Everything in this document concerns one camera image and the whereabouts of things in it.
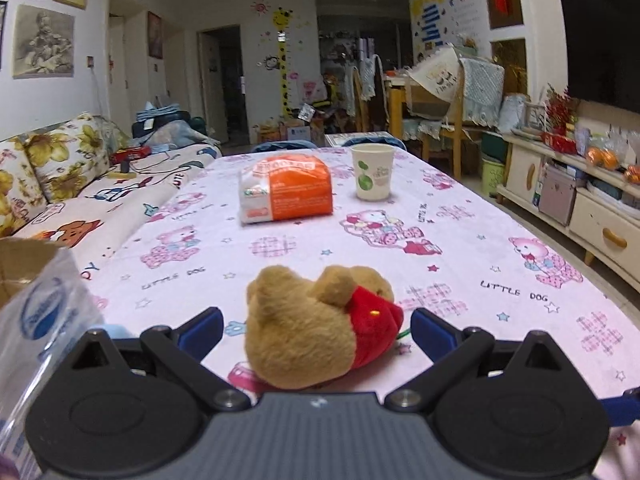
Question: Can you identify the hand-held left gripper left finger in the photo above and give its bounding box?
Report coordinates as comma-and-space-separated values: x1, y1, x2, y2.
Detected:
72, 306, 251, 413

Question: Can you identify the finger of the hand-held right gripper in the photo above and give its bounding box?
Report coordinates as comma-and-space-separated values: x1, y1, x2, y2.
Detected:
601, 390, 640, 427

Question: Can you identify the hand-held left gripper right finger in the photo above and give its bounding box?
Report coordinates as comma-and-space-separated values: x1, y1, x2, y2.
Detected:
382, 307, 567, 413

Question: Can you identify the brown teddy bear red shirt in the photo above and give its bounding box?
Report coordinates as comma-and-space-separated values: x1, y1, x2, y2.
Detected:
245, 265, 405, 390

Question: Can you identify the brown cardboard box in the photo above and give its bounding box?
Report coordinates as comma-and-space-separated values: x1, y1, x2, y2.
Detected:
0, 239, 60, 306

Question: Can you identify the cartoon printed sofa cover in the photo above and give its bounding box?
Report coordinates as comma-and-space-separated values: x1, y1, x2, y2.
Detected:
12, 142, 223, 271

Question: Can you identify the clear plastic bag blue print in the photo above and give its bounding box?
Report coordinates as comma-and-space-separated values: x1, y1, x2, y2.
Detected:
0, 246, 106, 480

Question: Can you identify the green waste bin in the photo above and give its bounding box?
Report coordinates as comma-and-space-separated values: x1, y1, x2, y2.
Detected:
481, 157, 506, 196

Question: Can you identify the orange tissue pack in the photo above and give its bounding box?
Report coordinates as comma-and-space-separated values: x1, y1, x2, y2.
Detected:
237, 155, 334, 226

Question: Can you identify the white paper cup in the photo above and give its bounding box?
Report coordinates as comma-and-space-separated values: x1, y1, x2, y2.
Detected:
350, 143, 395, 202

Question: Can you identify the cream television cabinet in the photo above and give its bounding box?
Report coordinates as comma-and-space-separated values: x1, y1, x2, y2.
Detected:
497, 132, 640, 293

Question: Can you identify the grey blue blanket heap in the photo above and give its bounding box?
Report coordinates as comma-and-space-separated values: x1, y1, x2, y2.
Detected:
150, 125, 211, 148

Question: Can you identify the blue chair back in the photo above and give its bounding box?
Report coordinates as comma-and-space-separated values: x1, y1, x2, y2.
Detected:
252, 139, 321, 153
340, 131, 408, 151

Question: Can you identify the black bag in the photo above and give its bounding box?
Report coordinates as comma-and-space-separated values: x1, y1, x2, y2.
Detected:
132, 117, 193, 138

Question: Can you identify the small yellow floral pillow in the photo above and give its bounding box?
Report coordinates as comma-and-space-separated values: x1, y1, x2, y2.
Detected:
25, 114, 111, 203

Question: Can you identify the red gift box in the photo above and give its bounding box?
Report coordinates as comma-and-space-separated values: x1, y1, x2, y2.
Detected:
541, 132, 578, 155

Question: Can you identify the large yellow floral pillow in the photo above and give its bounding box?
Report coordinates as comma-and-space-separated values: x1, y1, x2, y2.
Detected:
0, 137, 48, 238

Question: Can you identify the wooden chair with lace cover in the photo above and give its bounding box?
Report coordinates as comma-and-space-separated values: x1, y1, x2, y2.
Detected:
405, 45, 506, 178

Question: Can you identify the wooden chair with draped cloth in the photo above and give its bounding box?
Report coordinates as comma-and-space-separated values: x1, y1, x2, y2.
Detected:
352, 55, 387, 133

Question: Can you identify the red flower arrangement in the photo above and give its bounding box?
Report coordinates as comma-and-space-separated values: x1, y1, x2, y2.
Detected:
542, 85, 579, 136

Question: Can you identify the cream canvas bag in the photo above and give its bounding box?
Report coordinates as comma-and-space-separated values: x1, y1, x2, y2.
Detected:
407, 47, 463, 101

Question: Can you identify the narrow framed picture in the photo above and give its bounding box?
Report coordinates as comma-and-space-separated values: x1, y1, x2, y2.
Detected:
146, 11, 164, 59

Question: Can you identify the sketch portrait picture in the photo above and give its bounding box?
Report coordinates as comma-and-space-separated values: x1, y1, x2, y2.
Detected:
12, 4, 76, 79

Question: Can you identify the black television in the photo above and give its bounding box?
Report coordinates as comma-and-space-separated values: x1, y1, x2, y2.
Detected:
559, 0, 640, 117

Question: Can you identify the giraffe height wall sticker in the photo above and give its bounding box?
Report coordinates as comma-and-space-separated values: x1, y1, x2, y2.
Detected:
272, 6, 296, 117

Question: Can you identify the blue wall sticker chart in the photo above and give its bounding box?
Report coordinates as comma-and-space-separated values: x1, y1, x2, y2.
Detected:
411, 0, 446, 43

